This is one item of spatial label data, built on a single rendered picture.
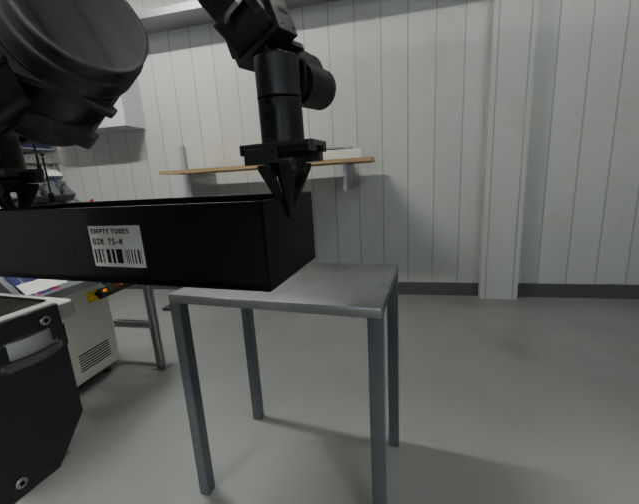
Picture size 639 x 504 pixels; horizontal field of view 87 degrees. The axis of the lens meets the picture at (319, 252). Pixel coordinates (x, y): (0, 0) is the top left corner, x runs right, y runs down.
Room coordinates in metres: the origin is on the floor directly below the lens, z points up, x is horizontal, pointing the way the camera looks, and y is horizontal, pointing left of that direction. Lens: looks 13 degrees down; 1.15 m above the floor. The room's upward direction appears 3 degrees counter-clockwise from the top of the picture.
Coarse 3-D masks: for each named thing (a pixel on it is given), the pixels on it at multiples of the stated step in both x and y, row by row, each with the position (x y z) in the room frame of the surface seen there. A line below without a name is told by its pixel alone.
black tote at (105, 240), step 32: (0, 224) 0.55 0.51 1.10; (32, 224) 0.52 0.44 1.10; (64, 224) 0.50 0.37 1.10; (96, 224) 0.48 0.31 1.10; (128, 224) 0.46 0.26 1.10; (160, 224) 0.44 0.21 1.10; (192, 224) 0.43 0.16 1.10; (224, 224) 0.41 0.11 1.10; (256, 224) 0.40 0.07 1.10; (288, 224) 0.46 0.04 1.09; (0, 256) 0.56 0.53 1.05; (32, 256) 0.53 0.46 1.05; (64, 256) 0.51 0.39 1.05; (96, 256) 0.48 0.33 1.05; (128, 256) 0.46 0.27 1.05; (160, 256) 0.45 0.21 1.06; (192, 256) 0.43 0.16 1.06; (224, 256) 0.41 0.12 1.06; (256, 256) 0.40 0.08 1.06; (288, 256) 0.45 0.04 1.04; (224, 288) 0.42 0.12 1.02; (256, 288) 0.40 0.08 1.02
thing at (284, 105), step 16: (288, 96) 0.45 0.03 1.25; (272, 112) 0.44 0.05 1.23; (288, 112) 0.45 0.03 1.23; (272, 128) 0.45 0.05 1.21; (288, 128) 0.45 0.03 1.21; (256, 144) 0.45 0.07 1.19; (272, 144) 0.44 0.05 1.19; (288, 144) 0.43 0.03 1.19; (304, 144) 0.43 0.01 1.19; (320, 144) 0.46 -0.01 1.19
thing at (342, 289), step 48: (192, 288) 1.11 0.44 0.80; (288, 288) 1.04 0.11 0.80; (336, 288) 1.02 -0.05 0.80; (384, 288) 0.99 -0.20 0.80; (192, 336) 1.08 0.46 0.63; (192, 384) 1.05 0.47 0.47; (384, 384) 0.86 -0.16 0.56; (192, 432) 1.06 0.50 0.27; (384, 432) 0.84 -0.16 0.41; (384, 480) 0.83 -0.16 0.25
